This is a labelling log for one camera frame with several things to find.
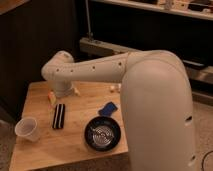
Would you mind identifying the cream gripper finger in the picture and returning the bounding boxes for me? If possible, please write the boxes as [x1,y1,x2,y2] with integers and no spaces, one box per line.
[74,87,81,96]

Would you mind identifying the black white striped eraser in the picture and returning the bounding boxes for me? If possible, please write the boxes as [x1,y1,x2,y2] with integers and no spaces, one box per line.
[52,104,65,129]

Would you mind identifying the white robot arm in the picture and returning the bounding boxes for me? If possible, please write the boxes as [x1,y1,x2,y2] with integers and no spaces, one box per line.
[41,50,197,171]

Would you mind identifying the blue sponge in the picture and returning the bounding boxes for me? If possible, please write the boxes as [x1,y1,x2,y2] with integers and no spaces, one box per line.
[98,102,118,117]

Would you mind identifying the white sponge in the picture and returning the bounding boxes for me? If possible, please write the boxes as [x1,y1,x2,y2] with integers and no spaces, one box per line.
[110,84,121,93]

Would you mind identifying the orange carrot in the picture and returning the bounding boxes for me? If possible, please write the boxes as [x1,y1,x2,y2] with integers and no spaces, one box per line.
[48,91,57,107]

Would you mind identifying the wooden table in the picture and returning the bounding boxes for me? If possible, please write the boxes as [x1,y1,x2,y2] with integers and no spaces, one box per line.
[9,82,128,171]

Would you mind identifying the black round pan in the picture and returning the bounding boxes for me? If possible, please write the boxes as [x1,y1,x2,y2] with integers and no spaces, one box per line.
[84,116,121,152]

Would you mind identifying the white plastic cup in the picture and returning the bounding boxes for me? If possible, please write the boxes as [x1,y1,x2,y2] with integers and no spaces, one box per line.
[15,117,40,142]

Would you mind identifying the metal vertical pole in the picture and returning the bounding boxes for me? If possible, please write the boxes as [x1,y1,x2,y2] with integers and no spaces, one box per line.
[85,0,93,41]

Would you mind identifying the grey metal beam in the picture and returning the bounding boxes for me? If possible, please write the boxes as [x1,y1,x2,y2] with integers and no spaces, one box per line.
[79,37,213,84]

